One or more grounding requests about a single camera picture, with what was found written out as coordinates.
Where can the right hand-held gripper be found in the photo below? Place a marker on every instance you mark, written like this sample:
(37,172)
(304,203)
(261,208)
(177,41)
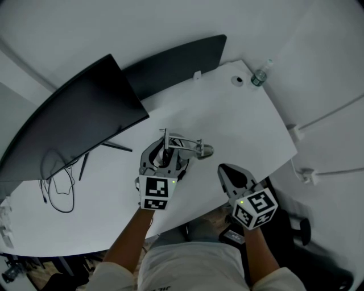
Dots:
(254,208)

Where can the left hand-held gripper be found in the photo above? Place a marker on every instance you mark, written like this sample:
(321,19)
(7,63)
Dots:
(156,190)

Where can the person's right forearm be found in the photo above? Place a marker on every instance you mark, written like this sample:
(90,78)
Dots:
(260,255)

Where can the person's left forearm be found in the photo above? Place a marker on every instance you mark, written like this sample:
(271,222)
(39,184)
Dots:
(129,238)

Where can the white table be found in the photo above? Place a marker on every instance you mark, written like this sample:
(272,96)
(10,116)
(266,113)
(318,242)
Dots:
(227,119)

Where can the small black device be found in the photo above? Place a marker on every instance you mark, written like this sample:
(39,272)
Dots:
(233,236)

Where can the person's grey trousers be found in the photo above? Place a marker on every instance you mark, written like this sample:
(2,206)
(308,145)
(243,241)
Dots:
(196,230)

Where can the black monitor stand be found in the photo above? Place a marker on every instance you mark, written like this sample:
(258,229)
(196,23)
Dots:
(85,159)

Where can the black office chair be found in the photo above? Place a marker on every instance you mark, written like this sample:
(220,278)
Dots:
(298,236)

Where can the dark desk partition panel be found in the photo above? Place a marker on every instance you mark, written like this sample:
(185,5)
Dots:
(176,68)

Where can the black computer monitor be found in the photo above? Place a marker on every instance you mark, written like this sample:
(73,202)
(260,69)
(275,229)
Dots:
(76,119)

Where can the clear plastic water bottle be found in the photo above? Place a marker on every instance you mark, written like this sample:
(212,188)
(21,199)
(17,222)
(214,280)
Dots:
(259,76)

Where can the person's white shirt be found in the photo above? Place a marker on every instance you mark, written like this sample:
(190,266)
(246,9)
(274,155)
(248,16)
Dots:
(193,270)

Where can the white clutter pile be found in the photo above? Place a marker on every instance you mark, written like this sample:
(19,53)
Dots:
(6,224)

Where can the white wall socket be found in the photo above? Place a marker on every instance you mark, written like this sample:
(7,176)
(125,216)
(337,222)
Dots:
(307,174)
(295,132)

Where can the small white panel bracket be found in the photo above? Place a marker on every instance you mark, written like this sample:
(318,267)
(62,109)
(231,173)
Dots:
(197,75)

